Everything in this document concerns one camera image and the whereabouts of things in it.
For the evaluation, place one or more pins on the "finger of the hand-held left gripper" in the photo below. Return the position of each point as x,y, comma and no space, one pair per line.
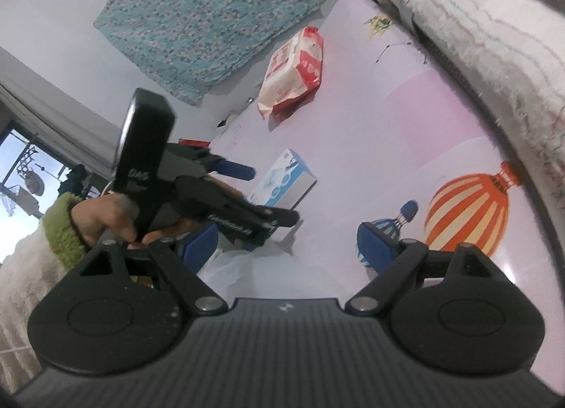
234,169
229,216

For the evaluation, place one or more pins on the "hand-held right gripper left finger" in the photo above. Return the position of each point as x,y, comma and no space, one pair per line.
201,249

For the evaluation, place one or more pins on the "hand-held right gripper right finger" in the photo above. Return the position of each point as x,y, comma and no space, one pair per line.
374,249

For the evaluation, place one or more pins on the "blue white box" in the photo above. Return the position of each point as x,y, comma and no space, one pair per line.
284,178

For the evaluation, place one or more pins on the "white plastic bag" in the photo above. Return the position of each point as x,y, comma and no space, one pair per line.
273,271

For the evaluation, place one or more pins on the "person's left forearm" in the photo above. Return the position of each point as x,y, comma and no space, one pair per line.
26,267

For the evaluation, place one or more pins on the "person's left hand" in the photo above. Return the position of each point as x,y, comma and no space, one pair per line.
106,218

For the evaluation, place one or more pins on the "grey curtain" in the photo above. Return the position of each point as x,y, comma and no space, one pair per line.
57,103

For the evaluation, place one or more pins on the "red white wet wipes packet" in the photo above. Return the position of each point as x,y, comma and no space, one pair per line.
293,72

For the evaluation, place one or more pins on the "window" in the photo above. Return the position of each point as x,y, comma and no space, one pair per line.
22,178

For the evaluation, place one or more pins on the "white plaid fleece blanket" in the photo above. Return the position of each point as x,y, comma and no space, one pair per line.
476,37

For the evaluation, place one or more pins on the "teal patterned wall cloth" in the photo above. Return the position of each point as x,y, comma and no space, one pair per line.
198,19

